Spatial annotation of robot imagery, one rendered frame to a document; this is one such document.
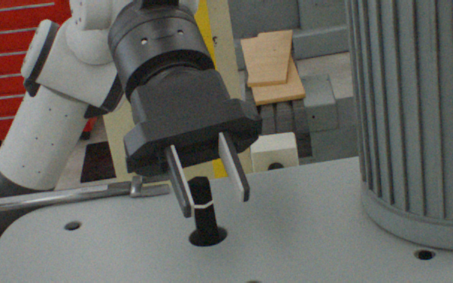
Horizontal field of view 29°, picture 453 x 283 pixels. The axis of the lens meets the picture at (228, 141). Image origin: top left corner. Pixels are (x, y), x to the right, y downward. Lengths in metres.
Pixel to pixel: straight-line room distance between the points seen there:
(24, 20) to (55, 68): 4.41
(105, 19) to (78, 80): 0.24
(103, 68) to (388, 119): 0.46
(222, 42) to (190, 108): 1.81
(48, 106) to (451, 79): 0.60
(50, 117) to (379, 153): 0.52
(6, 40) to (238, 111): 4.85
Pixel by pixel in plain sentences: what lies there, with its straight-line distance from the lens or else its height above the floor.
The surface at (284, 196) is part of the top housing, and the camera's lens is 0.89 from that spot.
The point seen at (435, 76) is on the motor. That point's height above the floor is 2.05.
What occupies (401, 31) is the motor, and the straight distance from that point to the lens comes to 0.71.
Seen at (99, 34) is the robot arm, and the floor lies 2.04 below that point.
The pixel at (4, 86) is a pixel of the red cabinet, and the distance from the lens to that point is 5.71.
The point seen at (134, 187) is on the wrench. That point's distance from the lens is 0.94.
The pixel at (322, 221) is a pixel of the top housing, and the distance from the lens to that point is 0.84.
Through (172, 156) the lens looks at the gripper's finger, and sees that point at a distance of 0.76.
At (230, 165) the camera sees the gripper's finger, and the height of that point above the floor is 1.98.
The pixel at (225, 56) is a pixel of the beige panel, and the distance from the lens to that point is 2.60.
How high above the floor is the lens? 2.33
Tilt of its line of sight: 26 degrees down
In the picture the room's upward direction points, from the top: 9 degrees counter-clockwise
